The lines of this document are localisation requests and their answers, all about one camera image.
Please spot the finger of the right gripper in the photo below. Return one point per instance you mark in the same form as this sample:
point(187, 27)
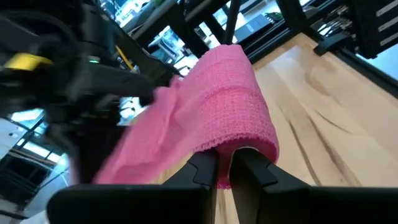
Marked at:
point(90, 146)
point(124, 87)

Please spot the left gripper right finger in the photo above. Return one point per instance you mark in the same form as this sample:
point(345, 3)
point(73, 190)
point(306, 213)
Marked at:
point(252, 177)

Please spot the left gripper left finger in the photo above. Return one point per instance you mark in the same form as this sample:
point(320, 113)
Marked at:
point(202, 177)

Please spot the pink elastic bandage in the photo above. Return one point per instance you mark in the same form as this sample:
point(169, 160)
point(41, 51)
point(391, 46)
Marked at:
point(224, 102)

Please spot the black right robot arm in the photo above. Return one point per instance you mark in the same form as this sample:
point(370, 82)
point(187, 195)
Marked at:
point(146, 67)

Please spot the black ribbed equipment box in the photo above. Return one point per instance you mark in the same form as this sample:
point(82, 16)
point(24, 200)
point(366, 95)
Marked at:
point(379, 28)

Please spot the black Netgear network switch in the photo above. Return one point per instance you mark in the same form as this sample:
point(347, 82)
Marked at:
point(258, 26)

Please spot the black aluminium table frame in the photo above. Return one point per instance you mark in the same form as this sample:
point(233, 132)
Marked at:
point(373, 72)

